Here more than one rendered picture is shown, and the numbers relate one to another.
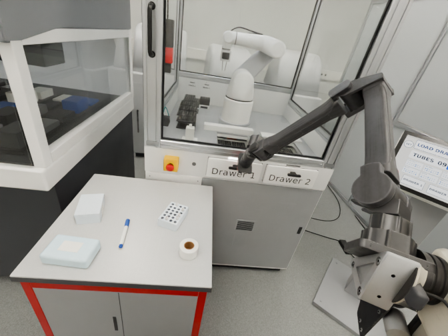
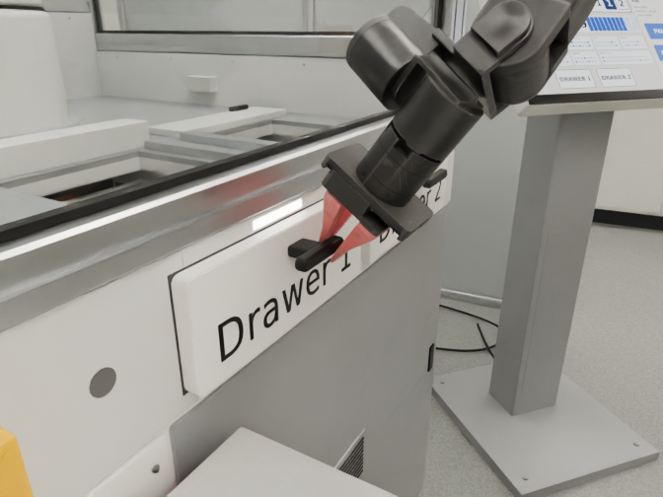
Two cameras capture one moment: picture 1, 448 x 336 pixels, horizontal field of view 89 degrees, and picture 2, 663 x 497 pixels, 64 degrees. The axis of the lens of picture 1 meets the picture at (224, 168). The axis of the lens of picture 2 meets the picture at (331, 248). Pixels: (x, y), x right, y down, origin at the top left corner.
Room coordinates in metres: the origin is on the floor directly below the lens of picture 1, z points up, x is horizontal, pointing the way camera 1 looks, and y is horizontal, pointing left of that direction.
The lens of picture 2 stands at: (0.72, 0.30, 1.11)
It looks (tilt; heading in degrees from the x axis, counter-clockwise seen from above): 23 degrees down; 308
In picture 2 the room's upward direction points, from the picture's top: straight up
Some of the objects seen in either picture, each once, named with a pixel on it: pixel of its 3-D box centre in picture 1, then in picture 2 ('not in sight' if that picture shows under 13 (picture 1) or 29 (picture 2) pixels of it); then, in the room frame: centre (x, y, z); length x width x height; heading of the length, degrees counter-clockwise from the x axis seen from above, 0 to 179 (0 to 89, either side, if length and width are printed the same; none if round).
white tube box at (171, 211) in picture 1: (173, 215); not in sight; (0.73, 0.18, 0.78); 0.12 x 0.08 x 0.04; 170
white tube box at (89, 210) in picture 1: (91, 208); not in sight; (0.68, 0.51, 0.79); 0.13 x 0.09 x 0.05; 22
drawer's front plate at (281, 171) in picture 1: (290, 176); (408, 195); (1.10, -0.37, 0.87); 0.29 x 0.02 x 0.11; 97
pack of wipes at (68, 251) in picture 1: (71, 251); not in sight; (0.48, 0.45, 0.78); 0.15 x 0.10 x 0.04; 93
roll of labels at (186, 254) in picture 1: (189, 249); not in sight; (0.58, 0.07, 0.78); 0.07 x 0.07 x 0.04
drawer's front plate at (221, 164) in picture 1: (234, 169); (288, 274); (1.06, -0.06, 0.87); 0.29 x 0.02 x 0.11; 97
